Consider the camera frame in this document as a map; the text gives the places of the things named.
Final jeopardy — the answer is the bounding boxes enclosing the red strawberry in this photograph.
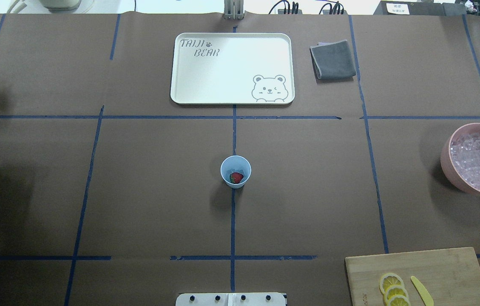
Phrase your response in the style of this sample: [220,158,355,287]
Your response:
[229,172,244,184]

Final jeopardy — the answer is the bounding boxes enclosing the light blue paper cup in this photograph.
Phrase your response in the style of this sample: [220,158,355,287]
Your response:
[220,155,252,189]

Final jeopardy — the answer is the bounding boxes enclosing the white bear tray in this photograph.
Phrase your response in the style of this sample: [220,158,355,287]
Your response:
[170,33,295,105]

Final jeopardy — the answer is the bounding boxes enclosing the grey folded cloth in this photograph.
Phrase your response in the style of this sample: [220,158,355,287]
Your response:
[310,40,357,81]

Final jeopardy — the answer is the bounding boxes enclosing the lemon slice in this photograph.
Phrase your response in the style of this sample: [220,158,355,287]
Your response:
[383,285,409,305]
[378,272,404,294]
[387,295,411,306]

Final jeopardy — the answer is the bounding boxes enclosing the yellow plastic knife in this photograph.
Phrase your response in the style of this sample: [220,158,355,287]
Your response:
[410,275,435,306]

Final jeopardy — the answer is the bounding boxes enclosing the wooden cutting board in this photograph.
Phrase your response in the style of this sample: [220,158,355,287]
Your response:
[345,247,480,306]

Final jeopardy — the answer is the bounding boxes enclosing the pink bowl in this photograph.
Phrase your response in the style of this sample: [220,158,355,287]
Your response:
[440,123,480,196]

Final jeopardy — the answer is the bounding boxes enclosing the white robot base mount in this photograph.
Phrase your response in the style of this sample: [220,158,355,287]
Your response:
[175,292,288,306]

